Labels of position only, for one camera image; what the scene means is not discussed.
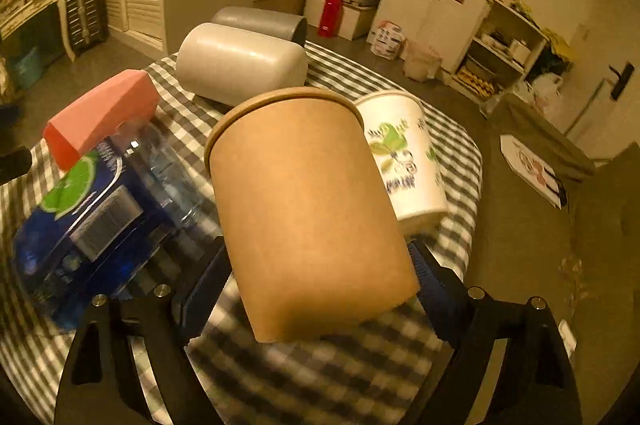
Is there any brown kraft paper cup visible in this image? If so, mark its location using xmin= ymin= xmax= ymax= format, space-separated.
xmin=204 ymin=87 xmax=419 ymax=343

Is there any pink hexagonal cup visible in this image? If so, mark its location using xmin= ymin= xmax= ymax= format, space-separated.
xmin=42 ymin=70 xmax=160 ymax=171

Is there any white floral paper cup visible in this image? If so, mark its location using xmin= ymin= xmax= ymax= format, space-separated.
xmin=355 ymin=90 xmax=448 ymax=237

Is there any white cylindrical cup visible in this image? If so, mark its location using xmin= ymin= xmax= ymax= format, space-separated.
xmin=176 ymin=23 xmax=308 ymax=106

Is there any grey cylindrical cup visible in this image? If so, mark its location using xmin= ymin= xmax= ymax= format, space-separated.
xmin=212 ymin=7 xmax=307 ymax=47

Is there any grey sofa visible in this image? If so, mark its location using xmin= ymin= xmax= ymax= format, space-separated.
xmin=465 ymin=94 xmax=639 ymax=424

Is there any blue labelled plastic bottle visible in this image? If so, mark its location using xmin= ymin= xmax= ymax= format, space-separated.
xmin=13 ymin=122 xmax=216 ymax=331

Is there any grey white checkered tablecloth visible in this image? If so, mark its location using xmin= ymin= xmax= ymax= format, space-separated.
xmin=1 ymin=41 xmax=483 ymax=424

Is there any printed paper booklet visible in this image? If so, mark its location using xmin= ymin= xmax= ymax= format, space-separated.
xmin=500 ymin=134 xmax=567 ymax=209

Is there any open white shelf unit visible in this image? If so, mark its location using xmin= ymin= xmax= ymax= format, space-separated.
xmin=451 ymin=0 xmax=548 ymax=103

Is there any white cabinet with doors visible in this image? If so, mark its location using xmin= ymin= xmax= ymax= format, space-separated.
xmin=367 ymin=0 xmax=494 ymax=74

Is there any dark suitcase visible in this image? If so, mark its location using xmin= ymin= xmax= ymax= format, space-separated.
xmin=64 ymin=0 xmax=108 ymax=55

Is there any white storage box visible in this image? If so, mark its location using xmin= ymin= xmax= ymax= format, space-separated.
xmin=304 ymin=0 xmax=376 ymax=41

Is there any red thermos bottle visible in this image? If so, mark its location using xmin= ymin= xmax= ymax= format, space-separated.
xmin=318 ymin=0 xmax=343 ymax=38

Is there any black door handle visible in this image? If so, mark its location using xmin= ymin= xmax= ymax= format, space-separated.
xmin=610 ymin=62 xmax=634 ymax=102

